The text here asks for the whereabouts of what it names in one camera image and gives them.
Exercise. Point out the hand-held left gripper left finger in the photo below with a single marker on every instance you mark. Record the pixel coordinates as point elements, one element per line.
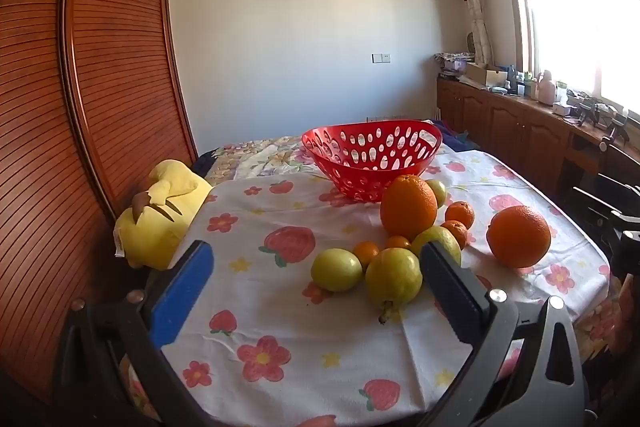
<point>179,294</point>

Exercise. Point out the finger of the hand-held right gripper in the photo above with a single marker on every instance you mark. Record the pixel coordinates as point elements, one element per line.
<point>600,204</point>

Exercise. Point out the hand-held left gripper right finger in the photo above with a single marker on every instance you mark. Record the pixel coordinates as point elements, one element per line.
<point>452,289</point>

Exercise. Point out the small mandarin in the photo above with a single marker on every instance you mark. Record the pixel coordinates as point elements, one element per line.
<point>460,213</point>
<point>365,253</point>
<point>456,233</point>
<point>397,243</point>

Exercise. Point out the yellow-green pear with stem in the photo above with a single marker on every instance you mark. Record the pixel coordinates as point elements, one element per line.
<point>393,277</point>

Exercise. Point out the large orange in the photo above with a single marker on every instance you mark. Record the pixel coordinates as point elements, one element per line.
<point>518,237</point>
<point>407,207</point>

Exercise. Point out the small yellow-green fruit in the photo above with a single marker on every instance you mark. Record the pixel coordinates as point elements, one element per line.
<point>439,192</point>

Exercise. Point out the round yellow-green fruit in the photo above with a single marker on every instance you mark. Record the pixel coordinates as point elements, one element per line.
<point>336,269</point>

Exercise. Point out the red perforated plastic basket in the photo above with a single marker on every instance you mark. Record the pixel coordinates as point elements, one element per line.
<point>372,157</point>

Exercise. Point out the black device on stand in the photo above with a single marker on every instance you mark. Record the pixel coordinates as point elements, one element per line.
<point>617,127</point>
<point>589,113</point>

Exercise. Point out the yellow plush toy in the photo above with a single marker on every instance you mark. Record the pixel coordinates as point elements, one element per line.
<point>160,217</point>

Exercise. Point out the brown wooden cabinet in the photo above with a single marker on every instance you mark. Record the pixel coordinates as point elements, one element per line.
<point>510,132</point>

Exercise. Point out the strawberry flower print tablecloth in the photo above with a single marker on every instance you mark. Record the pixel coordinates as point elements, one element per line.
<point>300,332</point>

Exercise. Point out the pink plastic bottle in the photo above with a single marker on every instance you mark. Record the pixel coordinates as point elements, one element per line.
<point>546,87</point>

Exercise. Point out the blue cloth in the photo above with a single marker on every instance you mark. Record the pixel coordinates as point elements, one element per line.
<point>455,139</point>

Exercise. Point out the floral quilt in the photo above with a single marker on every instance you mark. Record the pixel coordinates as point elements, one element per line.
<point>260,157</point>

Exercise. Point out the cardboard box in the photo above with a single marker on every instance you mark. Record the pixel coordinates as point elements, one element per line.
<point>485,74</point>

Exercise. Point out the brown slatted wooden wardrobe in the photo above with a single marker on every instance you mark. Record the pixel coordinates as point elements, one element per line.
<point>75,132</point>

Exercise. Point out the wooden framed window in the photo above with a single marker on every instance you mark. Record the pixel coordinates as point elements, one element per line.
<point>575,7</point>

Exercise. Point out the pile of floral fabric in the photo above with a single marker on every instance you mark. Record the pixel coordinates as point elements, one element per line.
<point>452,61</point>

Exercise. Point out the white wall switch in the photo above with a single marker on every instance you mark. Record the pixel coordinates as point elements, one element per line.
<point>381,57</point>

